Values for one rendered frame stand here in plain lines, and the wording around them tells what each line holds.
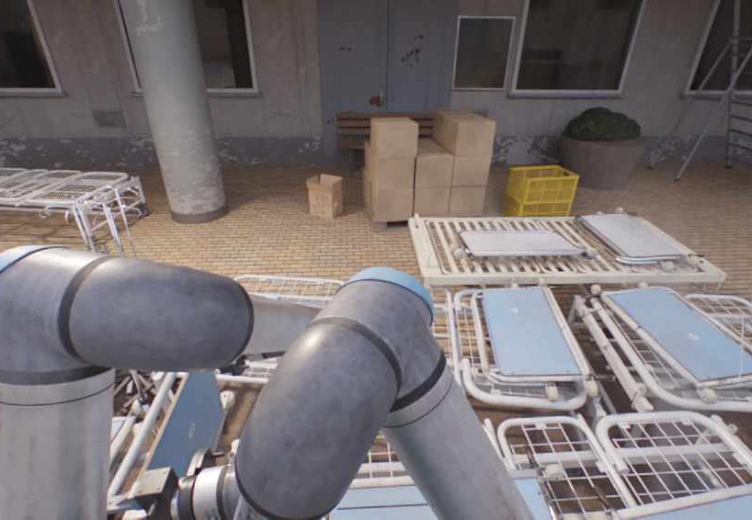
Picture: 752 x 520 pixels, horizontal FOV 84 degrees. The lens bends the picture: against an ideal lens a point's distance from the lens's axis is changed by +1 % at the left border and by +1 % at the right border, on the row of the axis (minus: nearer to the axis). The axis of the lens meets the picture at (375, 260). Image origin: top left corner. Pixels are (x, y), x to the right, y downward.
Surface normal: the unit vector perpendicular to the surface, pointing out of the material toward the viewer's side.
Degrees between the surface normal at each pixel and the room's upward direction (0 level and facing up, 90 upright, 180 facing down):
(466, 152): 90
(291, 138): 90
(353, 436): 70
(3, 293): 50
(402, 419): 82
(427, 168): 90
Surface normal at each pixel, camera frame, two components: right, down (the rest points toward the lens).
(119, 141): 0.06, 0.48
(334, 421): 0.29, -0.12
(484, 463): 0.59, -0.11
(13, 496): 0.02, 0.08
